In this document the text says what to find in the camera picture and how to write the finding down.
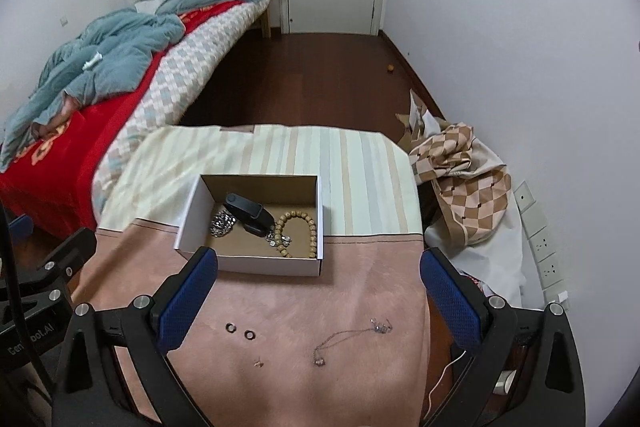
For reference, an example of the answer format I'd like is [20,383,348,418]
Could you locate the red bed sheet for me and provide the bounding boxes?
[0,0,251,239]

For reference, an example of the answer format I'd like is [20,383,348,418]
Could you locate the white power strip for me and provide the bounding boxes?
[512,180,563,295]

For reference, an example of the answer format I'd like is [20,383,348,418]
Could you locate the white charger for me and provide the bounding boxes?
[495,369,518,395]

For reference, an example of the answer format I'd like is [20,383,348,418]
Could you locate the wooden bead bracelet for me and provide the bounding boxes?
[272,212,319,259]

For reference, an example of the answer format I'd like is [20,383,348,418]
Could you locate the checked quilt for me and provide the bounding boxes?
[91,2,268,214]

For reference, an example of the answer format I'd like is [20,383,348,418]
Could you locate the white cardboard box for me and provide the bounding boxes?
[173,174,325,278]

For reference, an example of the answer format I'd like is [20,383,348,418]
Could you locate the thin silver necklace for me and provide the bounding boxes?
[312,318,394,367]

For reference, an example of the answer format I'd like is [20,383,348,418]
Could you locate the brown checkered cloth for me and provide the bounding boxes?
[407,122,513,249]

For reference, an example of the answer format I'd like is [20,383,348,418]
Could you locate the white cloth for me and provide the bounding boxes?
[424,194,528,308]

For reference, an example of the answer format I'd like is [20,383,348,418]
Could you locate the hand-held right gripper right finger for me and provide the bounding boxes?
[419,247,587,427]

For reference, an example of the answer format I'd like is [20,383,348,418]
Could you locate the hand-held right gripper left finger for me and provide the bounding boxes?
[52,246,221,427]

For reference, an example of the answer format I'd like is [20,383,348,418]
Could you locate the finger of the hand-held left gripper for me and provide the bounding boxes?
[0,214,34,275]
[12,227,98,308]

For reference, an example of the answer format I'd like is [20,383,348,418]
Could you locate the white cable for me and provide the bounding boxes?
[422,349,469,424]

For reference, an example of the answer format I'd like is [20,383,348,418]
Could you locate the blue-grey blanket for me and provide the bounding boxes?
[0,0,273,174]

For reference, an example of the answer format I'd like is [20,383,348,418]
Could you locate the silver chain link bracelet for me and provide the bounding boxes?
[210,207,237,238]

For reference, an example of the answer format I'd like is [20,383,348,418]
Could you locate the black cable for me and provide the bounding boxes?
[0,206,55,390]

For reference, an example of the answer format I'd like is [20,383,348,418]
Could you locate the pink and striped table cloth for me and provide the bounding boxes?
[70,124,432,427]

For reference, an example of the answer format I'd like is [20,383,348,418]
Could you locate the silver charm bracelet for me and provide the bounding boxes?
[265,227,292,251]

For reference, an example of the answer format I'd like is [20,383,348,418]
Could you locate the black smart band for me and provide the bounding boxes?
[222,193,276,235]

